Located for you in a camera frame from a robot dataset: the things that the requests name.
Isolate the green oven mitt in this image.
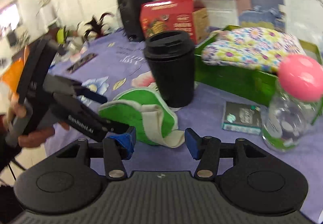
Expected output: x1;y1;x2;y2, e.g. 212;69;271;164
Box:
98;87;185;148

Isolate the floral patterned oven mitt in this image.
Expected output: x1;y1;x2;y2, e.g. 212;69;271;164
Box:
201;27;305;74

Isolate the person's left hand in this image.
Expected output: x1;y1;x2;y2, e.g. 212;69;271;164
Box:
2;92;55;148

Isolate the small teal card box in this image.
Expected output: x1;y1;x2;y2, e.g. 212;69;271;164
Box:
222;101;262;135

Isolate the dark red feather plant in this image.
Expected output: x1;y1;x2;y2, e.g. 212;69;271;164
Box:
83;12;114;41

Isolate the green open box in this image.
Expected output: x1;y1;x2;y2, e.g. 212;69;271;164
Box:
195;25;322;106

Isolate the clear jar pink lid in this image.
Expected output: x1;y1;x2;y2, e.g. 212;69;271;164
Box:
262;54;322;152

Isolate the black coffee cup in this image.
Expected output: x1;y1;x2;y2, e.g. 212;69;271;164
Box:
144;30;195;108

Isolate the black portable speaker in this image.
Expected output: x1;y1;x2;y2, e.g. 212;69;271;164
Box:
117;0;153;42

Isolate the red cardboard snack box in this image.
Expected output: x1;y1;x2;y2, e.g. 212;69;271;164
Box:
140;0;210;44

